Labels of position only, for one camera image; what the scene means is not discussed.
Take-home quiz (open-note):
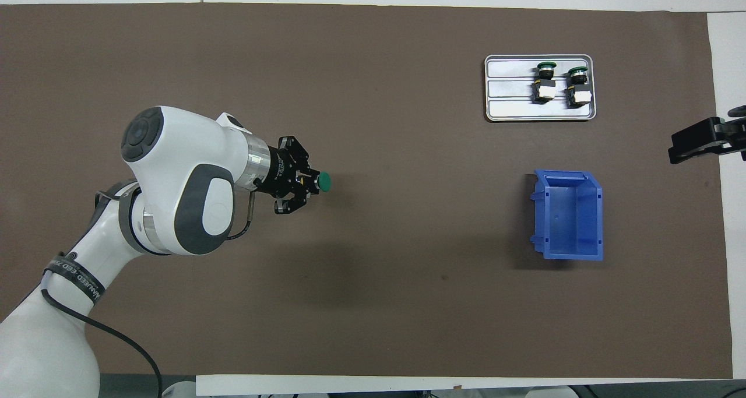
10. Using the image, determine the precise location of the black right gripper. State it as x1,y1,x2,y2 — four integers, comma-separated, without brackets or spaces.
668,105,746,165

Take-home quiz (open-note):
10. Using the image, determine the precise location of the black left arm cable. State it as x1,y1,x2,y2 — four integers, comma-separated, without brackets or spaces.
40,189,255,398

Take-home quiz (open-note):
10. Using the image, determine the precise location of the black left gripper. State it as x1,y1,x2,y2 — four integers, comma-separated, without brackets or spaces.
254,135,321,215

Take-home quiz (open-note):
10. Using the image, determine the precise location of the brown table mat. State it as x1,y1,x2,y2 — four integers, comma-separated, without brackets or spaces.
0,3,734,380

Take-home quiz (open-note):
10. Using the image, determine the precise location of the blue plastic bin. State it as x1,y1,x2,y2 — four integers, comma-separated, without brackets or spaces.
529,170,604,262

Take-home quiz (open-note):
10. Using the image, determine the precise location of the grey metal tray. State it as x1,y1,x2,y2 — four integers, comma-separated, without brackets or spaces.
484,54,597,123

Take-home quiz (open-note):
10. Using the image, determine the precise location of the green push button switch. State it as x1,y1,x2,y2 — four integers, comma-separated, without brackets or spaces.
564,66,594,108
530,62,558,104
302,172,333,195

